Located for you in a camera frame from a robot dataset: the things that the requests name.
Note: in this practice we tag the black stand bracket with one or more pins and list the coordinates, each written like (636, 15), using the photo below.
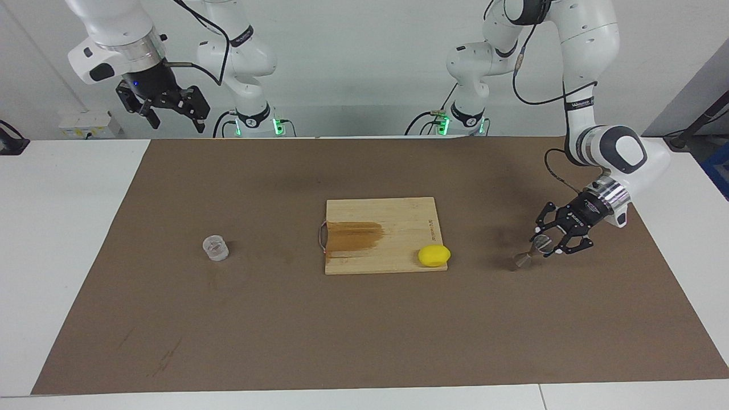
(697, 122)

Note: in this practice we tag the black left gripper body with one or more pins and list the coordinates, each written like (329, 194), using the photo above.
(586, 215)

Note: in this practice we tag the yellow lemon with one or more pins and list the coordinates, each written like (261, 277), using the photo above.
(434, 255)

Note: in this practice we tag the brown table mat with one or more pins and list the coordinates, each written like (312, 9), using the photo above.
(364, 330)

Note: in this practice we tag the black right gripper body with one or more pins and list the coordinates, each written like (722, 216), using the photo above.
(151, 84)

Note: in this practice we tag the wooden cutting board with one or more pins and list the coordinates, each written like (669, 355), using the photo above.
(398, 228)

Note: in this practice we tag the white wall socket box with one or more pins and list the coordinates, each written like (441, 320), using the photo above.
(85, 124)

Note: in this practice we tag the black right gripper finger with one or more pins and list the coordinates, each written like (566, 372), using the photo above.
(192, 102)
(139, 108)

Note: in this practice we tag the steel double jigger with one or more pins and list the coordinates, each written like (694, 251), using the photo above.
(525, 261)

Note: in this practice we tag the black clamp mount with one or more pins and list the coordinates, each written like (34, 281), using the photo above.
(11, 145)

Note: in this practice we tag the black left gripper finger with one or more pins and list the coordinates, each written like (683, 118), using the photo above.
(549, 219)
(575, 245)

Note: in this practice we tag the blue box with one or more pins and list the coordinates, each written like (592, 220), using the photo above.
(719, 168)

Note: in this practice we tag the clear glass cup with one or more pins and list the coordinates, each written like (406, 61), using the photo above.
(216, 249)

